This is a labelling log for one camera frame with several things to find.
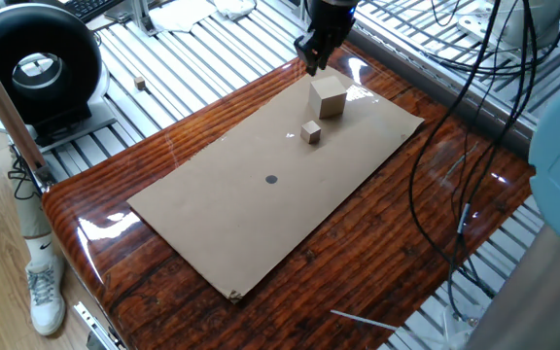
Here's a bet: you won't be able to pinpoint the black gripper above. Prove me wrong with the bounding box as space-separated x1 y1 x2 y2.
293 0 360 78

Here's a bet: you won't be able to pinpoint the large wooden block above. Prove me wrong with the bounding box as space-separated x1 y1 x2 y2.
307 75 348 120

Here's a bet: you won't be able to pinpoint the small wooden block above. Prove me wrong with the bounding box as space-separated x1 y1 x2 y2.
299 120 323 146

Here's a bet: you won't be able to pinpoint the crumpled white cloth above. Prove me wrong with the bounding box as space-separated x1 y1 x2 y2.
211 0 258 21

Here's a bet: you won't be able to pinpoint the white paper sheet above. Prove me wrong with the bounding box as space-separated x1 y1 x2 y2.
148 0 218 33

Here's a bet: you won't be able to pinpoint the silver perforated mounting plate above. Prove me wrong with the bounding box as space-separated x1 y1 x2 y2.
457 13 560 75

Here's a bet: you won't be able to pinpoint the brown cardboard sheet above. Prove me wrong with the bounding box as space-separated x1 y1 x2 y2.
126 61 426 305

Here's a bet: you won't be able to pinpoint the glossy dark wooden board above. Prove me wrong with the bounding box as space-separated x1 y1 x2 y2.
41 33 539 350

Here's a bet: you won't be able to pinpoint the black keyboard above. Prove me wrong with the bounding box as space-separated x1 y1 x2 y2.
58 0 125 23

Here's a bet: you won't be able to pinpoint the brown slanted bar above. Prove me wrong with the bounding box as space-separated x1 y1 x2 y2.
0 28 58 190

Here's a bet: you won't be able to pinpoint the person leg beige trousers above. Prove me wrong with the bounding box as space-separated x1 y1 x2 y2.
10 145 60 266

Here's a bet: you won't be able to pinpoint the white sneaker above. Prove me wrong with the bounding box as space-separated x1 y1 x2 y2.
24 255 67 337

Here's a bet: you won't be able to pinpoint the long aluminium profile rail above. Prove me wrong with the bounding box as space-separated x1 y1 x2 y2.
347 0 537 159

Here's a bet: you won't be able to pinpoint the black looping cable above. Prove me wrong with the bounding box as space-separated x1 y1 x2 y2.
407 0 498 300

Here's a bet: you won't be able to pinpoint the aluminium post with bracket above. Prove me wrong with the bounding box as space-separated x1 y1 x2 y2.
104 0 160 38

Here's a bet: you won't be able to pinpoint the white cylindrical pedestal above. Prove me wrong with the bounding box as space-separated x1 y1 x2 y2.
496 0 560 51

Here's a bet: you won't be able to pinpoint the black cable with metal plug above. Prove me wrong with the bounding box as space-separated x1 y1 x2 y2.
447 0 540 323

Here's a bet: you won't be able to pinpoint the black ring-shaped device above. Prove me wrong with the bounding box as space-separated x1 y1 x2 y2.
0 2 119 155

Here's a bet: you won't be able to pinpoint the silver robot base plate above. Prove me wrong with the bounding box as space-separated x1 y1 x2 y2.
433 305 478 350

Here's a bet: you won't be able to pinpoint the metal slide rail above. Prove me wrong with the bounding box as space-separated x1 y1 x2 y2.
73 300 126 350

